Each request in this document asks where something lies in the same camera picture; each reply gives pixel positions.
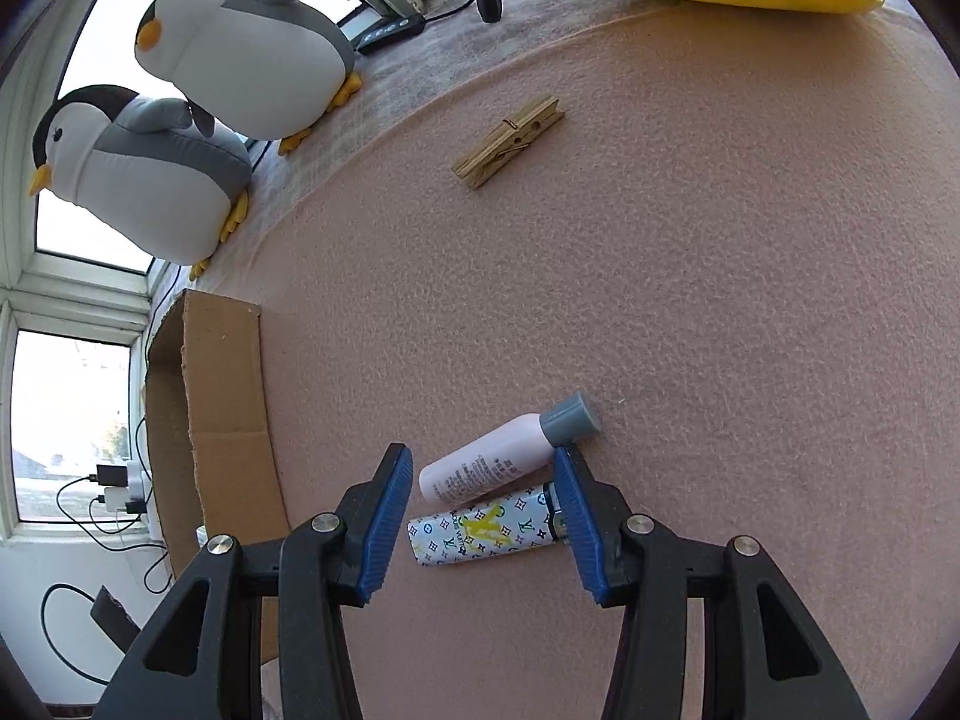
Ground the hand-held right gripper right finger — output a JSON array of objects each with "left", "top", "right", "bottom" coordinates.
[{"left": 551, "top": 444, "right": 875, "bottom": 720}]

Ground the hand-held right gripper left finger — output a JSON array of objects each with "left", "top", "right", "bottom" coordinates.
[{"left": 90, "top": 442, "right": 415, "bottom": 720}]

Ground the patterned white lighter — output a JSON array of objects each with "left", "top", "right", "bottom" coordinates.
[{"left": 407, "top": 484, "right": 575, "bottom": 569}]

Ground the white bottle with grey cap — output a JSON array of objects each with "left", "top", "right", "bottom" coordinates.
[{"left": 418, "top": 391, "right": 603, "bottom": 507}]

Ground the cardboard box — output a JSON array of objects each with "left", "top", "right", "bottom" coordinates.
[{"left": 142, "top": 289, "right": 293, "bottom": 665}]

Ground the white power strip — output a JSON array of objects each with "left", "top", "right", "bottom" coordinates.
[{"left": 120, "top": 461, "right": 163, "bottom": 541}]

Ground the pink felt mat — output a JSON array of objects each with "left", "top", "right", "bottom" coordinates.
[{"left": 172, "top": 0, "right": 960, "bottom": 720}]

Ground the wooden clothespin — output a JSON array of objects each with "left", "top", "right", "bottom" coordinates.
[{"left": 451, "top": 95, "right": 566, "bottom": 190}]

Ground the large penguin plush toy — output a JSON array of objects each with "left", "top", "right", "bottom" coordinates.
[{"left": 28, "top": 84, "right": 254, "bottom": 282}]

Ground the small penguin plush toy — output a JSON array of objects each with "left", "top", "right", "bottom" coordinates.
[{"left": 135, "top": 0, "right": 362, "bottom": 157}]

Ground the black flat control box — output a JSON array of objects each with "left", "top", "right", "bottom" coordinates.
[{"left": 356, "top": 13, "right": 425, "bottom": 56}]

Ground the black block with cable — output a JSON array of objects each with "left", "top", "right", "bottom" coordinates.
[{"left": 90, "top": 586, "right": 143, "bottom": 646}]

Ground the white window frame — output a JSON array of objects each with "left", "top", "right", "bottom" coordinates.
[{"left": 0, "top": 0, "right": 428, "bottom": 548}]

